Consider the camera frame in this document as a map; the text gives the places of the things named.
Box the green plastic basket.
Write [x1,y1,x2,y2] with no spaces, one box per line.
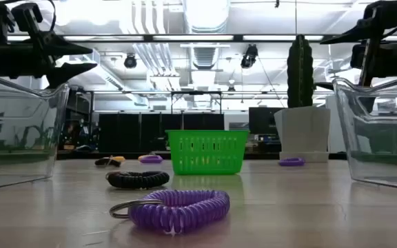
[165,129,250,176]

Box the black spring keychain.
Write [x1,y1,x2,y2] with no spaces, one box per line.
[94,156,122,168]
[105,170,171,190]

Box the black cabinet row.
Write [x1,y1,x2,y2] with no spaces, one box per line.
[97,112,225,152]

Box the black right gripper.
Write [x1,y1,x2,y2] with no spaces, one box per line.
[314,19,397,92]

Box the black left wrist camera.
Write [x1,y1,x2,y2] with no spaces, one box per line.
[11,2,43,24]

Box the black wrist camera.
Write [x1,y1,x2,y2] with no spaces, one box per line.
[11,2,43,24]
[363,0,397,31]

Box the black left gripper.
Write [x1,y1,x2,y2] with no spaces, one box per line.
[0,32,99,89]

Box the white square planter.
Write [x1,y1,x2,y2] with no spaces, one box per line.
[273,105,332,154]

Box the black ceiling spotlight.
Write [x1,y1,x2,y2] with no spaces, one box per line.
[123,53,138,70]
[240,43,259,70]

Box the silver round air duct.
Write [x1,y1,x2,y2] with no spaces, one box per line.
[183,0,231,34]

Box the tall green cactus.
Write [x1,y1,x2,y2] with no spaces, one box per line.
[286,33,316,109]

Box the black monitor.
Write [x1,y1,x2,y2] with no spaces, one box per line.
[248,106,282,136]

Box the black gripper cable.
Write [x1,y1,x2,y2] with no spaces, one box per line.
[45,0,57,34]

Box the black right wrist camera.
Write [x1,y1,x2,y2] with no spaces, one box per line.
[363,0,397,31]

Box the clear plastic bin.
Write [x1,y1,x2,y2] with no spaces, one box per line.
[0,68,71,192]
[332,71,397,192]

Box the purple spring keychain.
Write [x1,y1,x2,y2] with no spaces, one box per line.
[278,157,306,167]
[137,154,164,164]
[108,188,231,235]

